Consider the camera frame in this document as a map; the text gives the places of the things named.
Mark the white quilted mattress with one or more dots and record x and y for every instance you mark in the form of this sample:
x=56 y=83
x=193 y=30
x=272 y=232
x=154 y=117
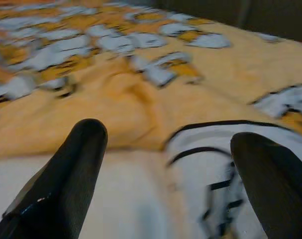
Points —
x=130 y=211

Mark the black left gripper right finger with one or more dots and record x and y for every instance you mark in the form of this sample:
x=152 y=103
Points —
x=275 y=189

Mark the yellow cartoon print blanket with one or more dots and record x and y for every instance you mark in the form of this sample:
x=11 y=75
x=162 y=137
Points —
x=140 y=99

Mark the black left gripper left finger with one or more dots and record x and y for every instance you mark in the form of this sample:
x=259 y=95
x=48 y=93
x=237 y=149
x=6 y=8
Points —
x=61 y=189

